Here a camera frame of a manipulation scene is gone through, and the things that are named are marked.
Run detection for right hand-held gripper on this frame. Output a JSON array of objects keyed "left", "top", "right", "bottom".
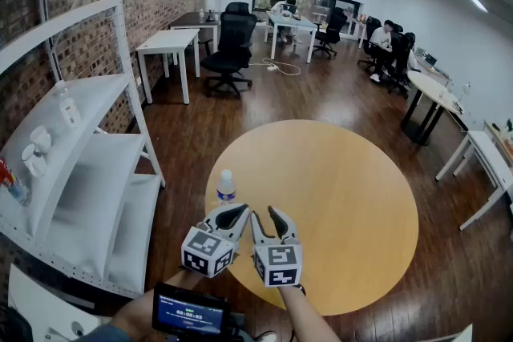
[{"left": 249, "top": 205, "right": 304, "bottom": 288}]

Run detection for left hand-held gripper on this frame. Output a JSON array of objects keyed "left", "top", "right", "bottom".
[{"left": 180, "top": 203, "right": 251, "bottom": 279}]

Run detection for clear plastic water bottle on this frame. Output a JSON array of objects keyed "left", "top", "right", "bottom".
[{"left": 216, "top": 169, "right": 237, "bottom": 207}]

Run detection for person's left forearm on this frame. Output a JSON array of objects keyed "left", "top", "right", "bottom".
[{"left": 107, "top": 269, "right": 206, "bottom": 342}]

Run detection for person's right forearm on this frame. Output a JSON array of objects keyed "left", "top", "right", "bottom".
[{"left": 277, "top": 284, "right": 342, "bottom": 342}]

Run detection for round wooden table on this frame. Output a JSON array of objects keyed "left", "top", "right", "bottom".
[{"left": 204, "top": 119, "right": 420, "bottom": 316}]

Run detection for black screen device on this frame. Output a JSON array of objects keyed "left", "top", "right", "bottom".
[{"left": 151, "top": 281, "right": 232, "bottom": 337}]

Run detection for white metal shelf rack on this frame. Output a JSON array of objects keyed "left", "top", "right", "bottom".
[{"left": 0, "top": 0, "right": 167, "bottom": 300}]

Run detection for large black office chair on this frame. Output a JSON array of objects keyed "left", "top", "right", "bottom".
[{"left": 200, "top": 10, "right": 259, "bottom": 99}]

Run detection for person's blue clothing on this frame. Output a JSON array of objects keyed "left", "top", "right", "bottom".
[{"left": 74, "top": 324, "right": 135, "bottom": 342}]

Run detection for white rectangular desk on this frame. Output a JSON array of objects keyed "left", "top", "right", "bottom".
[{"left": 135, "top": 28, "right": 201, "bottom": 106}]

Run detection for clear bottle with white label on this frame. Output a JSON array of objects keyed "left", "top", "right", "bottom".
[{"left": 55, "top": 79, "right": 83, "bottom": 130}]

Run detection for dark wooden desk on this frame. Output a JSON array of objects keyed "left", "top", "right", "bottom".
[{"left": 168, "top": 11, "right": 221, "bottom": 55}]

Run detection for white table with glass top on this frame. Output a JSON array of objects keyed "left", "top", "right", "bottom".
[{"left": 264, "top": 10, "right": 319, "bottom": 65}]

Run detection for white mug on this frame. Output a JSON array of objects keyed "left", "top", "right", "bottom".
[
  {"left": 20, "top": 143, "right": 48, "bottom": 178},
  {"left": 29, "top": 125, "right": 53, "bottom": 154}
]

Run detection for white round table black legs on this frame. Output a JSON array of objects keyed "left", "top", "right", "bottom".
[{"left": 400, "top": 70, "right": 468, "bottom": 147}]

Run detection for red snack packet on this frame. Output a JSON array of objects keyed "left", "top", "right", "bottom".
[{"left": 0, "top": 156, "right": 31, "bottom": 207}]

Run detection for dark framed window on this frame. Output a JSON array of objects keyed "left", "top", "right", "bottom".
[{"left": 252, "top": 0, "right": 365, "bottom": 40}]

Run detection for white low desk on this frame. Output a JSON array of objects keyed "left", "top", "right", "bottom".
[{"left": 435, "top": 129, "right": 513, "bottom": 231}]

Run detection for white power cable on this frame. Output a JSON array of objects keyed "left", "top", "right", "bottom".
[{"left": 248, "top": 57, "right": 301, "bottom": 77}]

